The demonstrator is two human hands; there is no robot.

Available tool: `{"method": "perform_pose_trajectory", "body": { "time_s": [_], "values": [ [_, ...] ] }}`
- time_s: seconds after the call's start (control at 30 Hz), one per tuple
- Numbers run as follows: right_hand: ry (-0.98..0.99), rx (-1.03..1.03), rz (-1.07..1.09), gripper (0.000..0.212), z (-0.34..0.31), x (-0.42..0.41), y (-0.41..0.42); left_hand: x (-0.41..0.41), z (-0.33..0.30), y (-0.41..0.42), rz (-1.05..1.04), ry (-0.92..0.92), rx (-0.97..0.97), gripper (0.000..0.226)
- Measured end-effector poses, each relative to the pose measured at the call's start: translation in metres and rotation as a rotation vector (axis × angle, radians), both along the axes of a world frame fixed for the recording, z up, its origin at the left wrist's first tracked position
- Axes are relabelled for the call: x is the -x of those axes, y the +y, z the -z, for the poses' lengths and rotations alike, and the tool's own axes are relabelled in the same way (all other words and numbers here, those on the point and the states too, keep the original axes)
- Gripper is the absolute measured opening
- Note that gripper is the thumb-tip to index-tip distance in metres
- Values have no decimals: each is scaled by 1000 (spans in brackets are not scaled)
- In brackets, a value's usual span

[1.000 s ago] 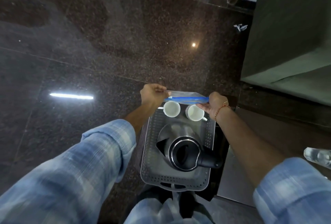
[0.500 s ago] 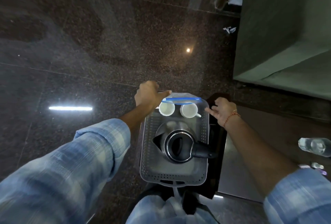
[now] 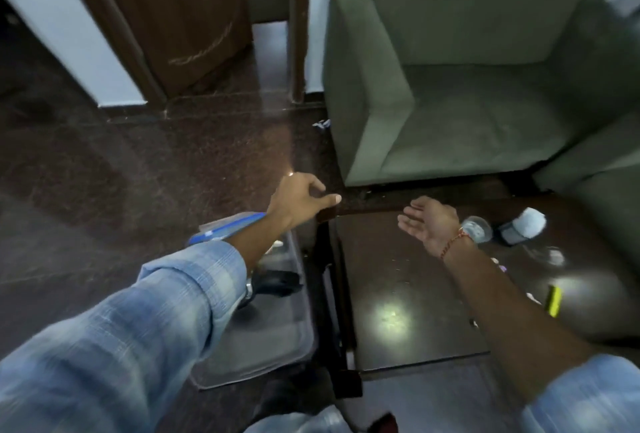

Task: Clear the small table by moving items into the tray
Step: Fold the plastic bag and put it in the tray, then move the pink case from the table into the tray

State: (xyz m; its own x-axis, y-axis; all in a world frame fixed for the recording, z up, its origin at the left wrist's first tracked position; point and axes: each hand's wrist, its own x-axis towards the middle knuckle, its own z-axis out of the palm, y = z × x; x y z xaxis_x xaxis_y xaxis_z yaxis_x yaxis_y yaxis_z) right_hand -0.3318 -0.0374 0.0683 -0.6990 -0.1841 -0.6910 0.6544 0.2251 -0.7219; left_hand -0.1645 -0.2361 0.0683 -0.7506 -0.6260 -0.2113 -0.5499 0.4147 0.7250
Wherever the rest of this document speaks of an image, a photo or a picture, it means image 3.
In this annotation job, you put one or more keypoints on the person's right hand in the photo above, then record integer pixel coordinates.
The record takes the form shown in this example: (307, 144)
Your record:
(435, 225)

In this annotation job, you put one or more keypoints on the person's left hand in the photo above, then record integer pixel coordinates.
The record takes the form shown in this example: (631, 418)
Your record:
(295, 202)

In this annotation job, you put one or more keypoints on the clear drinking glass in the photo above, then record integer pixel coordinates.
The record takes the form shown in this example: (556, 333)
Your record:
(476, 230)

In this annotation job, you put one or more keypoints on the black mesh holder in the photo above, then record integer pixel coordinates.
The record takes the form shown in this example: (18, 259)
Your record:
(510, 235)

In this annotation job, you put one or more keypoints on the clear zip bag blue seal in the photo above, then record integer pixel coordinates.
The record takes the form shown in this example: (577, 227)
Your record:
(225, 231)

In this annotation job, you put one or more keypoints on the white paper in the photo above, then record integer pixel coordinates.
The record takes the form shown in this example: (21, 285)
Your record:
(530, 222)

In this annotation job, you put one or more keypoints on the small clear glass object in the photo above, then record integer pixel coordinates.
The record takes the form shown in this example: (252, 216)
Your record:
(547, 255)

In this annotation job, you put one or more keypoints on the small silver key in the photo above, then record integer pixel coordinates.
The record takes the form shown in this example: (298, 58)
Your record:
(533, 298)

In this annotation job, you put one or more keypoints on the clear plastic tray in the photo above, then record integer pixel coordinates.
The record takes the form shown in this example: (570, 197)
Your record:
(265, 337)

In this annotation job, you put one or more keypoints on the yellow plastic stick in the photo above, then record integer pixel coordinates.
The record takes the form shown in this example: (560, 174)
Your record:
(554, 301)

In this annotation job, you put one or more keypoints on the person's right forearm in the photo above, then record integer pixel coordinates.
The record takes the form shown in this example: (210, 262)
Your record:
(510, 327)

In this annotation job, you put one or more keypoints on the person's left forearm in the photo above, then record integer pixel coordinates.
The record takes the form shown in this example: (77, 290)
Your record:
(255, 245)

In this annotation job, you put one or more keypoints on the dark wooden coffee table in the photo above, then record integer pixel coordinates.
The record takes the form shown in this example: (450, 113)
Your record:
(400, 307)

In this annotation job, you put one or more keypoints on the white paper scrap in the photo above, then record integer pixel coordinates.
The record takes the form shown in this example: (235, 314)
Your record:
(321, 124)

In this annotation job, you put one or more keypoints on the wide green fabric sofa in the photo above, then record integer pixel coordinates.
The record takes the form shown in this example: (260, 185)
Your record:
(450, 97)

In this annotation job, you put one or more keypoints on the dark wooden stool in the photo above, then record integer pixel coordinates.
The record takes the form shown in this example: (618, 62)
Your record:
(335, 327)

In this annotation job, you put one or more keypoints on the green fabric armchair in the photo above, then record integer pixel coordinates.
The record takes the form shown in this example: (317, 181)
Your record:
(600, 187)

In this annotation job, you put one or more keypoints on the red slipper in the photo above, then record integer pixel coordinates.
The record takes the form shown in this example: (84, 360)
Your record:
(382, 423)

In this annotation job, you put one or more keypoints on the blue checked shirt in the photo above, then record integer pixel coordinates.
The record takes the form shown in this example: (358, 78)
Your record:
(100, 347)

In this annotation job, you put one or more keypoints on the brown door frame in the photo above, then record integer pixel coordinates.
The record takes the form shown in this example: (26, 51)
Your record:
(299, 22)

